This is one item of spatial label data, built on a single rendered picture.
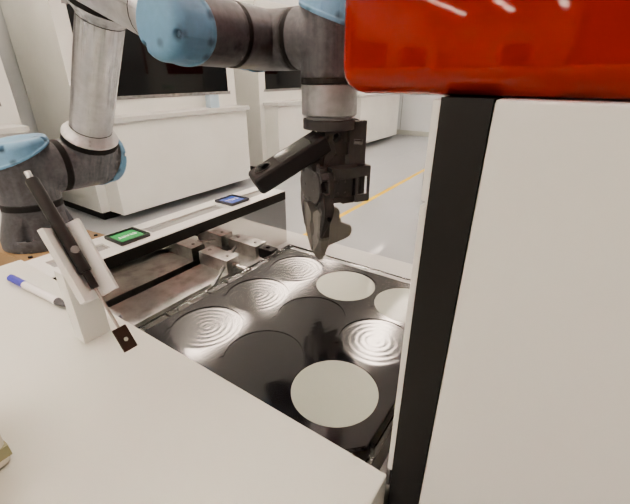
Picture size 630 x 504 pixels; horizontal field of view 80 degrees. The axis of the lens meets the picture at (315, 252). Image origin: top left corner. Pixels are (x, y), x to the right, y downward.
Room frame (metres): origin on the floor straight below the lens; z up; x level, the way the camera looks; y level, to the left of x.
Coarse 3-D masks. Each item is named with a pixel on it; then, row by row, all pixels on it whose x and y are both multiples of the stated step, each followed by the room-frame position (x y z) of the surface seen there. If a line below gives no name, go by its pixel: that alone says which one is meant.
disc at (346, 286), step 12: (324, 276) 0.59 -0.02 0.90; (336, 276) 0.59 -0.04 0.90; (348, 276) 0.59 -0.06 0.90; (360, 276) 0.59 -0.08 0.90; (324, 288) 0.55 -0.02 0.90; (336, 288) 0.55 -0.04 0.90; (348, 288) 0.55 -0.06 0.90; (360, 288) 0.55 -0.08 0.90; (372, 288) 0.55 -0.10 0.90; (348, 300) 0.51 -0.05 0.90
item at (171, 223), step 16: (240, 192) 0.92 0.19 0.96; (256, 192) 0.93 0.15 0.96; (272, 192) 0.92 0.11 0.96; (192, 208) 0.79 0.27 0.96; (208, 208) 0.80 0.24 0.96; (224, 208) 0.79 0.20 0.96; (144, 224) 0.69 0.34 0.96; (160, 224) 0.70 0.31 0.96; (176, 224) 0.69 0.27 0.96; (192, 224) 0.69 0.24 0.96; (96, 240) 0.62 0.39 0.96; (144, 240) 0.62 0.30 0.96; (48, 256) 0.55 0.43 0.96; (48, 272) 0.50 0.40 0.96
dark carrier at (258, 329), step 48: (240, 288) 0.55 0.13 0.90; (288, 288) 0.55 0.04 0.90; (384, 288) 0.55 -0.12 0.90; (192, 336) 0.42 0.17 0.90; (240, 336) 0.42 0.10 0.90; (288, 336) 0.42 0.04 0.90; (336, 336) 0.42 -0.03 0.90; (384, 336) 0.42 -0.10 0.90; (240, 384) 0.33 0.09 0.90; (288, 384) 0.33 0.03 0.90; (384, 384) 0.33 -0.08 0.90; (336, 432) 0.27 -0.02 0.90
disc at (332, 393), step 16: (304, 368) 0.36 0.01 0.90; (320, 368) 0.36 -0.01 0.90; (336, 368) 0.36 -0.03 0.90; (352, 368) 0.36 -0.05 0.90; (304, 384) 0.33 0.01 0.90; (320, 384) 0.33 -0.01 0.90; (336, 384) 0.33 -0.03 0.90; (352, 384) 0.33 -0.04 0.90; (368, 384) 0.33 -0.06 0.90; (304, 400) 0.31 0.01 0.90; (320, 400) 0.31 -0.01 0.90; (336, 400) 0.31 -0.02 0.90; (352, 400) 0.31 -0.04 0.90; (368, 400) 0.31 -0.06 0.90; (304, 416) 0.29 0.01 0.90; (320, 416) 0.29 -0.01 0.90; (336, 416) 0.29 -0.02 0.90; (352, 416) 0.29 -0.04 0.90; (368, 416) 0.29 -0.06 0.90
